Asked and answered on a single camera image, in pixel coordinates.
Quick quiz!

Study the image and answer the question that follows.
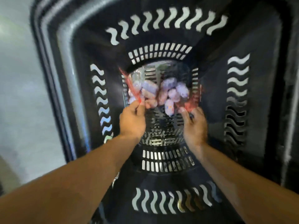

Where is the person's right hand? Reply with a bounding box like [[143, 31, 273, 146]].
[[179, 106, 209, 147]]

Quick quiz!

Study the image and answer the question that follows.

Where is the person's left hand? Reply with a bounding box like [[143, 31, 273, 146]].
[[119, 100, 147, 140]]

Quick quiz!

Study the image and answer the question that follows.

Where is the pink netted sausage bag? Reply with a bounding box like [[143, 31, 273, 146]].
[[158, 77, 202, 117], [119, 68, 160, 110]]

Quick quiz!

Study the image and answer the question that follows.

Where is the stack of black baskets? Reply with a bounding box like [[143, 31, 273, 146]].
[[30, 0, 299, 224]]

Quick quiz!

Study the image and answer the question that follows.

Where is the person's right forearm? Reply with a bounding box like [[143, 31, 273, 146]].
[[194, 142, 299, 224]]

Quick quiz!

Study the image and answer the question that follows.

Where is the person's left forearm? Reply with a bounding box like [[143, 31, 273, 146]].
[[0, 135, 141, 224]]

